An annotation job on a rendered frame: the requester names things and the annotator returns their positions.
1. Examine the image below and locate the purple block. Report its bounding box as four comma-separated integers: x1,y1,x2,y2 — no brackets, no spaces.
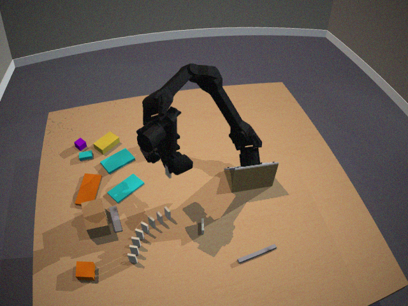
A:
74,138,87,151

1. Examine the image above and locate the small cyan block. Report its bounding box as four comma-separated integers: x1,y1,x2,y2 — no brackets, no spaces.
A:
79,150,93,161

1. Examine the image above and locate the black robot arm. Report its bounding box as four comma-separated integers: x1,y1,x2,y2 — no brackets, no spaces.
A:
136,63,262,167

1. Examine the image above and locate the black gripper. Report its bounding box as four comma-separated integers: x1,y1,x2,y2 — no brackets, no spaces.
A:
160,133,193,175

